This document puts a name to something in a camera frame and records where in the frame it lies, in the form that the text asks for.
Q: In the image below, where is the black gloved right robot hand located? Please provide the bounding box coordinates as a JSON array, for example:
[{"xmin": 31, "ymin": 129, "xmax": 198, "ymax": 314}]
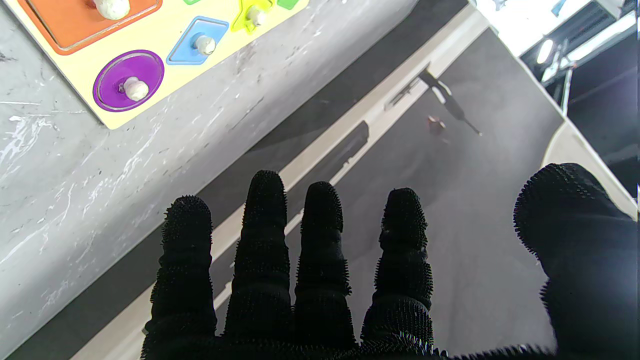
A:
[{"xmin": 141, "ymin": 162, "xmax": 640, "ymax": 360}]

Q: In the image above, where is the yellow wooden shape puzzle board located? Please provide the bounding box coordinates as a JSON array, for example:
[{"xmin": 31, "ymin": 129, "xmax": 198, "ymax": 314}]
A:
[{"xmin": 2, "ymin": 0, "xmax": 311, "ymax": 130}]

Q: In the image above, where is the blue diamond puzzle piece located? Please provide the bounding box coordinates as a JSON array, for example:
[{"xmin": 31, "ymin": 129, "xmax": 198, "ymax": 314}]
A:
[{"xmin": 166, "ymin": 16, "xmax": 230, "ymax": 66}]

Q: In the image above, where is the yellow star puzzle piece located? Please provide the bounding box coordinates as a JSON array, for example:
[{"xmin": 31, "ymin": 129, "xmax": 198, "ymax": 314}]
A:
[{"xmin": 231, "ymin": 0, "xmax": 275, "ymax": 33}]

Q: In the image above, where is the purple circle puzzle piece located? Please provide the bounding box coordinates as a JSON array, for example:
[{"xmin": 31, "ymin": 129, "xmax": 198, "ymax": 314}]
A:
[{"xmin": 92, "ymin": 49, "xmax": 166, "ymax": 113}]

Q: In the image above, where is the orange rectangle puzzle piece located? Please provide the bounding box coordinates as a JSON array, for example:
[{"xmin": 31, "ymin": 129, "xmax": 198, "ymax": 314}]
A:
[{"xmin": 17, "ymin": 0, "xmax": 163, "ymax": 56}]

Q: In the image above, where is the light wooden shelf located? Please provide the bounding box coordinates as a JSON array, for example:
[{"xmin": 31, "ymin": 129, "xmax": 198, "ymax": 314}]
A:
[{"xmin": 70, "ymin": 2, "xmax": 491, "ymax": 360}]

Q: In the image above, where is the red wine glass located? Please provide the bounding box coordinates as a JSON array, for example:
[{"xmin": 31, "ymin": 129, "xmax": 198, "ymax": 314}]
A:
[{"xmin": 426, "ymin": 115, "xmax": 449, "ymax": 144}]

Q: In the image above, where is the dark wine bottle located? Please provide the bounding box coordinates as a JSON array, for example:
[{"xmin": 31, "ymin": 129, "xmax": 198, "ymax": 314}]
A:
[{"xmin": 419, "ymin": 69, "xmax": 483, "ymax": 137}]

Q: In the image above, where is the light wooden side panel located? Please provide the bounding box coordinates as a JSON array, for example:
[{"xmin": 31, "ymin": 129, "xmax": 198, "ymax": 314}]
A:
[{"xmin": 541, "ymin": 121, "xmax": 639, "ymax": 221}]

